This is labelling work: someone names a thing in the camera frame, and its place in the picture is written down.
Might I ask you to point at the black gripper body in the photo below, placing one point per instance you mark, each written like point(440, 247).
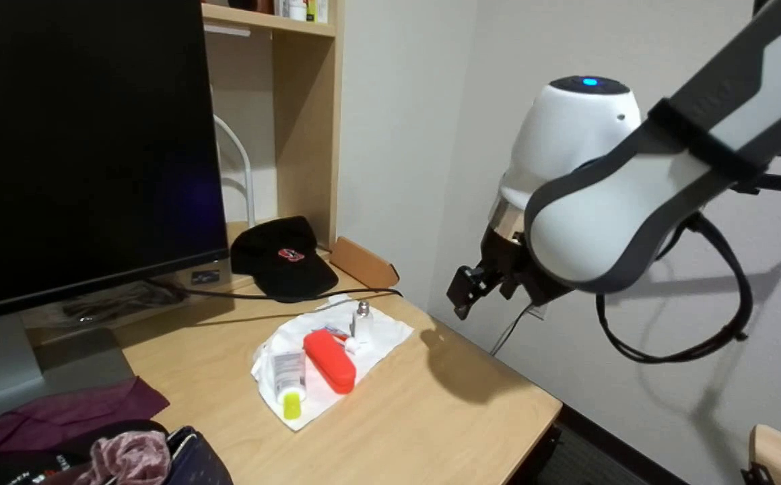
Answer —
point(519, 270)

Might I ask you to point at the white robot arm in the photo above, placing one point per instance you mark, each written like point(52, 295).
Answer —
point(607, 206)

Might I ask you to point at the red case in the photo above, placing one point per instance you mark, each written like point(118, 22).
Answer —
point(328, 358)

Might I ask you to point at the black cap red logo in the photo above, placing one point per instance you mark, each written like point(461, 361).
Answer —
point(277, 264)

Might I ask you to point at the white tube yellow cap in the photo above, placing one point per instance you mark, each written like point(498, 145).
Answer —
point(288, 377)

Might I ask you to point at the white cloth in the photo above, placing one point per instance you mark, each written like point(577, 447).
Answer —
point(263, 365)

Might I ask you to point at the wooden desk hutch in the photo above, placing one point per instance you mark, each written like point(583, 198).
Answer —
point(305, 109)

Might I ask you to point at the white gooseneck lamp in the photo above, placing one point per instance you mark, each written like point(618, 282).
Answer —
point(243, 163)

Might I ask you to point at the small blue object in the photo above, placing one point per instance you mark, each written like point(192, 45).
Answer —
point(204, 274)

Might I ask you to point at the yellow green container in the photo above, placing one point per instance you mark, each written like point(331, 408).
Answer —
point(317, 9)

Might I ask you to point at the small white container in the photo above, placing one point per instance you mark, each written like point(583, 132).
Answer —
point(296, 9)

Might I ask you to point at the pink fabric bundle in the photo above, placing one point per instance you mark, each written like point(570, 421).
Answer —
point(129, 452)

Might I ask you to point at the maroon cloth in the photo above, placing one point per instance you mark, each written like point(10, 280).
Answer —
point(68, 412)

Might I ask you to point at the black monitor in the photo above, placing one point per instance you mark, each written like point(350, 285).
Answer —
point(76, 134)

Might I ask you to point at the grey monitor stand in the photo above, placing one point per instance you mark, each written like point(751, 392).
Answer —
point(13, 358)

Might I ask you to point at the white wall outlet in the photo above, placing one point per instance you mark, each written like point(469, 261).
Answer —
point(542, 309)

